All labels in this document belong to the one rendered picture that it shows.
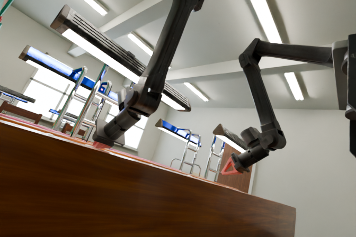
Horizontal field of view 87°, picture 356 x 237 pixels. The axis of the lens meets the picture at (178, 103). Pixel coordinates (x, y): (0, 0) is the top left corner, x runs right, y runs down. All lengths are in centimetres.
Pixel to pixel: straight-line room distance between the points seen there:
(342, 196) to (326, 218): 52
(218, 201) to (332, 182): 455
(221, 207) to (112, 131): 39
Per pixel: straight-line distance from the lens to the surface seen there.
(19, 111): 306
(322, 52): 82
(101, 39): 67
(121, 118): 56
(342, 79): 49
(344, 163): 516
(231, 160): 84
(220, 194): 62
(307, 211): 509
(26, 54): 116
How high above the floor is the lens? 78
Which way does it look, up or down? 18 degrees up
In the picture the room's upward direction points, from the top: 18 degrees clockwise
